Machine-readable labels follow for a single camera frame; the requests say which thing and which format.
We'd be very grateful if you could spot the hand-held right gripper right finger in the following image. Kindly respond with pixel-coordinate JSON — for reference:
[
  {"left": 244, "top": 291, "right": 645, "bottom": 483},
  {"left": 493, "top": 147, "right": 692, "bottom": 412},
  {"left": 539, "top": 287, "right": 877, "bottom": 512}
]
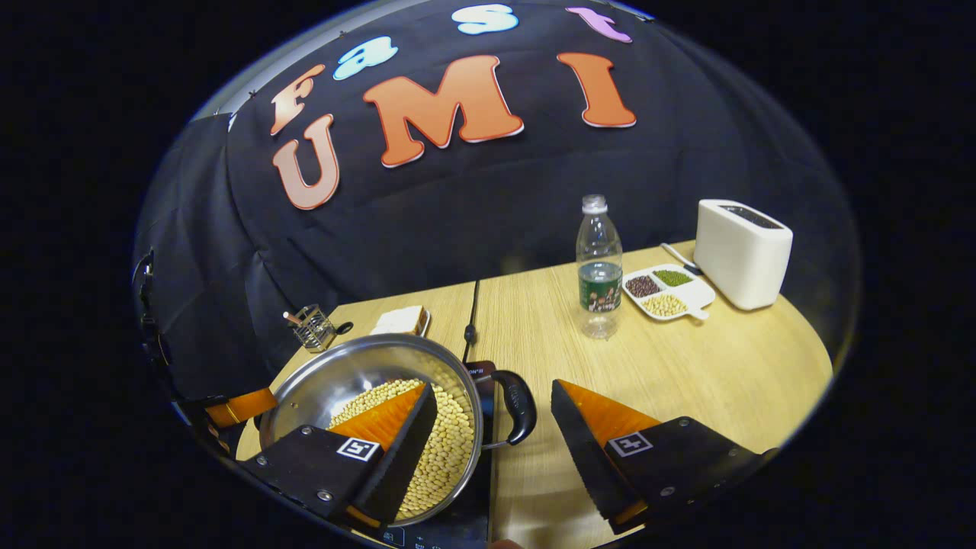
[{"left": 551, "top": 379, "right": 777, "bottom": 535}]

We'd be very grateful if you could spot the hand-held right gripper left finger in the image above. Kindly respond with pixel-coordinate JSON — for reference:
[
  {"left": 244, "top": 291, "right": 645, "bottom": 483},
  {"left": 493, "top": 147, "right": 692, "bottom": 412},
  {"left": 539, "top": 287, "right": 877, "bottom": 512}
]
[{"left": 240, "top": 383, "right": 439, "bottom": 528}]

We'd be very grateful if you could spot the pile of soybeans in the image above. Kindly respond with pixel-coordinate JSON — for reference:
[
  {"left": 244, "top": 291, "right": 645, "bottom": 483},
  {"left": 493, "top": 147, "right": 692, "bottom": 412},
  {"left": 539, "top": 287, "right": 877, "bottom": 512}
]
[{"left": 328, "top": 379, "right": 475, "bottom": 521}]

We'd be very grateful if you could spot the black induction cooktop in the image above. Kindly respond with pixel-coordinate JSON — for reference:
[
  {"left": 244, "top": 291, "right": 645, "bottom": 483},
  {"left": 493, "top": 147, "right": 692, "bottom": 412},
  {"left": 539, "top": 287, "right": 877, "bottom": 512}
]
[{"left": 374, "top": 360, "right": 498, "bottom": 549}]

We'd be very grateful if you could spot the stainless steel pot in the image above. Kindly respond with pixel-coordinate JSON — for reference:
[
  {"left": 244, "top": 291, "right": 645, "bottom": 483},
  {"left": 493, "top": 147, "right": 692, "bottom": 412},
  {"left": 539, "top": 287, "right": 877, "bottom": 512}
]
[{"left": 259, "top": 333, "right": 538, "bottom": 528}]

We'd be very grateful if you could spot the small white plate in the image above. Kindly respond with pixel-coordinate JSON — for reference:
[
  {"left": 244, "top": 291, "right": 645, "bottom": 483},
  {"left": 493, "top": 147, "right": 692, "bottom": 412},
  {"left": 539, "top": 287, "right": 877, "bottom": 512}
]
[{"left": 371, "top": 308, "right": 432, "bottom": 339}]

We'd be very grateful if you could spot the clear plastic water bottle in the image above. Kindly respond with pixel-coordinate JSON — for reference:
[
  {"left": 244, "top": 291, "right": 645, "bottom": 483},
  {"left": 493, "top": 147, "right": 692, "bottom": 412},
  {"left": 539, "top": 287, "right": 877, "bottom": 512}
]
[{"left": 576, "top": 194, "right": 624, "bottom": 340}]

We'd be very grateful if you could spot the white divided bean tray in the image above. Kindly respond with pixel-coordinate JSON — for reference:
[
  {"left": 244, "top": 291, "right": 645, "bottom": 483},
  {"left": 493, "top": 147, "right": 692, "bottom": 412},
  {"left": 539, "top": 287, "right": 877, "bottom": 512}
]
[{"left": 621, "top": 264, "right": 718, "bottom": 322}]

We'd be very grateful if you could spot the white toaster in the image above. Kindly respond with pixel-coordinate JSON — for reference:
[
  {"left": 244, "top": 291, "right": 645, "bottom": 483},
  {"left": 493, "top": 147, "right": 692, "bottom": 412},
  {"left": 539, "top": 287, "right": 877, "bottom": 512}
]
[{"left": 692, "top": 199, "right": 794, "bottom": 311}]

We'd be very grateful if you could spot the black backdrop cloth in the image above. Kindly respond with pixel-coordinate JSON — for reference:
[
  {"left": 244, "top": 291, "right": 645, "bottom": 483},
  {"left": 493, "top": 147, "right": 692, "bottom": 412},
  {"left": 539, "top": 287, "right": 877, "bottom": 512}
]
[{"left": 133, "top": 0, "right": 862, "bottom": 397}]

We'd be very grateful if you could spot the metal wire utensil holder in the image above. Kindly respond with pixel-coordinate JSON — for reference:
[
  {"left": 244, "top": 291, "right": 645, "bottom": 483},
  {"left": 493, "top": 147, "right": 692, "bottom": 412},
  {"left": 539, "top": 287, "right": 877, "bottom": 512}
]
[{"left": 292, "top": 303, "right": 338, "bottom": 353}]

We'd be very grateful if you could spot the black power cable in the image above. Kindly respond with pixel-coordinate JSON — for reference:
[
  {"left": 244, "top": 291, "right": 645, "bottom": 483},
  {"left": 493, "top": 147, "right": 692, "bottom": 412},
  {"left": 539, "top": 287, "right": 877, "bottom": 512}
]
[{"left": 461, "top": 280, "right": 481, "bottom": 364}]

